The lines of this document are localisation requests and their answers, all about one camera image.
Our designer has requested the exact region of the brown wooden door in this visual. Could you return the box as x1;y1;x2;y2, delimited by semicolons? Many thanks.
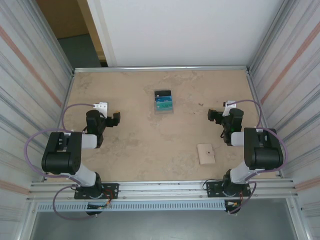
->
36;0;109;68

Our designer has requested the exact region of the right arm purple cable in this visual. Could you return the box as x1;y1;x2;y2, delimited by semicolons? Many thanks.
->
226;99;289;216

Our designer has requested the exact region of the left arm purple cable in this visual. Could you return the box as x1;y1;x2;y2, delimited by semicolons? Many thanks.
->
24;102;101;221

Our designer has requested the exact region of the aluminium side rail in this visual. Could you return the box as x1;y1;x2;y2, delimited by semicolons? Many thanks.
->
246;69;284;179
41;69;76;182

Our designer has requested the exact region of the black credit card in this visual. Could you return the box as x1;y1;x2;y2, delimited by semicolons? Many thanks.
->
154;89;172;99

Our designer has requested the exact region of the grey slotted cable duct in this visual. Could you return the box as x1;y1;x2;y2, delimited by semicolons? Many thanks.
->
36;201;227;212

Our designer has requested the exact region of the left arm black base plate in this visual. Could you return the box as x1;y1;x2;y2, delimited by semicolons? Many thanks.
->
74;183;120;201

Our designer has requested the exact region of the orange wired connector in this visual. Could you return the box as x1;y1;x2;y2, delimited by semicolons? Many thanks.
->
224;199;242;209

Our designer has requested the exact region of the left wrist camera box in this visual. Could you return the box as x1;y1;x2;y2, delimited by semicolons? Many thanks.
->
92;101;109;118

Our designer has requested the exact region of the blue card with logo print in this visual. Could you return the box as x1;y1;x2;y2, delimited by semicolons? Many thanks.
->
154;95;173;104

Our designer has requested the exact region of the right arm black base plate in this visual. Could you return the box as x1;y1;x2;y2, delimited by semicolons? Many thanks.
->
205;180;252;199

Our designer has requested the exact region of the green card with chip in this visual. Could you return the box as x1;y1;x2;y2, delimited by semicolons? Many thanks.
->
154;100;174;112

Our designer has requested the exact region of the small circuit board with wires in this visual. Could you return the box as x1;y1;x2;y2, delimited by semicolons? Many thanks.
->
86;202;113;210

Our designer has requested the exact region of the wide aluminium mounting rail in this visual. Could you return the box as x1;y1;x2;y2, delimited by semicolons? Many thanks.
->
29;178;300;201

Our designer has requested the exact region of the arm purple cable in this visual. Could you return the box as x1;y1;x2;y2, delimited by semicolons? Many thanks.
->
226;99;289;216
24;102;101;221

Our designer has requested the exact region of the long aluminium table rail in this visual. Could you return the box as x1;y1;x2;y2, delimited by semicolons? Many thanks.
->
73;65;251;74

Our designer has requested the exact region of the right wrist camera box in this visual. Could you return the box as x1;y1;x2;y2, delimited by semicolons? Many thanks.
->
223;99;237;117

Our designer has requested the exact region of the clear acrylic card stand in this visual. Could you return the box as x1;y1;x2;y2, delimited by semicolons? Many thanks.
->
153;88;175;116

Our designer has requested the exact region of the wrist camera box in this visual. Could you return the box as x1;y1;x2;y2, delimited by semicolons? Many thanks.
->
223;99;237;117
92;101;109;118

